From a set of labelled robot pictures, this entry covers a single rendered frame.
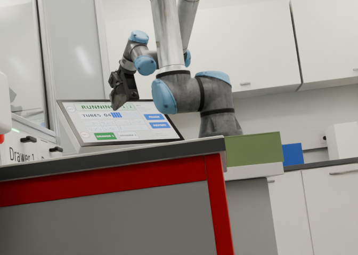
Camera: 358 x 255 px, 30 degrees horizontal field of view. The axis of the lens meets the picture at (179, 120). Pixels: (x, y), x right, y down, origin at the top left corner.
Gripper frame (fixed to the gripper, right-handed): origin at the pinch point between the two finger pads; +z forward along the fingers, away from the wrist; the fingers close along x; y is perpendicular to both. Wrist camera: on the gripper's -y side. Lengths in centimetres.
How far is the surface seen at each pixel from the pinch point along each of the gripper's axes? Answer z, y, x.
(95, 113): 14.8, 15.3, -1.4
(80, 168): -75, -109, 80
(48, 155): -8, -35, 44
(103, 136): 14.7, -0.1, 1.1
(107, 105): 14.8, 20.8, -9.5
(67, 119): 14.8, 11.7, 13.3
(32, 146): -20, -42, 54
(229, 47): 74, 168, -201
